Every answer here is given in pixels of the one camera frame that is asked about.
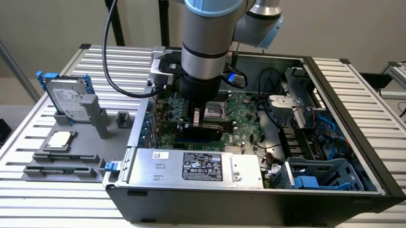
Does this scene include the green motherboard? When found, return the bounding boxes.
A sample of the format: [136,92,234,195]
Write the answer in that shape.
[152,90,282,167]

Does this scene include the black open PC case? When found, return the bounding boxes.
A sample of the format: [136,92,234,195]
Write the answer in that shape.
[104,51,406,224]

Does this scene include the neighbouring slatted metal table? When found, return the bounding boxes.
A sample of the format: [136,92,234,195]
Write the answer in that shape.
[379,61,406,100]

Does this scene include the grey parts rack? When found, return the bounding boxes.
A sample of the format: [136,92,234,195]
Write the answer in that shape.
[23,94,137,183]

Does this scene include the silver CPU chip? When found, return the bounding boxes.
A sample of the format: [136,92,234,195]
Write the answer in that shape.
[45,131,75,150]

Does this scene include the silver chipset heatsink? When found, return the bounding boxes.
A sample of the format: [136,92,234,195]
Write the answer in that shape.
[224,145,246,155]

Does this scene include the silver slanted pole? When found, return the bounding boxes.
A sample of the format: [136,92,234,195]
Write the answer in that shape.
[0,39,39,103]

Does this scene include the black frame post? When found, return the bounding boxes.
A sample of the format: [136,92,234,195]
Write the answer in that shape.
[109,0,127,47]
[157,0,171,47]

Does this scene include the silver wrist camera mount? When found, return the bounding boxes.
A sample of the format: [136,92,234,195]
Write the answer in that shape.
[149,46,184,84]

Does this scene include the blue case latch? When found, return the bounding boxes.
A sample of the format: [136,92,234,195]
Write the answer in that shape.
[103,161,121,172]

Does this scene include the hard disk with blue caddy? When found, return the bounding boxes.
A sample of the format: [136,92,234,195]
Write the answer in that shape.
[36,71,96,124]

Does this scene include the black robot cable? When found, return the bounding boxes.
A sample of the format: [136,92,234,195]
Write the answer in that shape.
[101,0,159,99]

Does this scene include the CPU socket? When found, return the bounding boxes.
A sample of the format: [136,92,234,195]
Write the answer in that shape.
[204,101,230,120]

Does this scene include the silver power supply unit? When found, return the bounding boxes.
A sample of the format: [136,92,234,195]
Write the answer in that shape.
[127,148,266,190]

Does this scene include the blue SATA wire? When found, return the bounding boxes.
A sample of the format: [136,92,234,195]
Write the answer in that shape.
[316,113,347,149]

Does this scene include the metal drive cage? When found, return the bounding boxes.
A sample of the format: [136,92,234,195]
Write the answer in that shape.
[267,67,328,129]

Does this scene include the black box at edge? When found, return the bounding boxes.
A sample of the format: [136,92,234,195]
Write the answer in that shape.
[0,118,13,143]

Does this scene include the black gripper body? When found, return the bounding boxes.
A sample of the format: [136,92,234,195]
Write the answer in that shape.
[180,75,223,113]

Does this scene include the black power wire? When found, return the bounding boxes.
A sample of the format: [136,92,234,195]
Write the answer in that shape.
[256,68,283,100]

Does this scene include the blue-grey plastic disk bay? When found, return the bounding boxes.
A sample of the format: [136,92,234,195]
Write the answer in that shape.
[272,156,363,191]

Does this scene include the black RAM slots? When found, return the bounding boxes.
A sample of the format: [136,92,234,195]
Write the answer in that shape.
[203,121,236,133]

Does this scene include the green RAM stick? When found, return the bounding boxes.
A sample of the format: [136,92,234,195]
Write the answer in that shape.
[25,167,96,177]

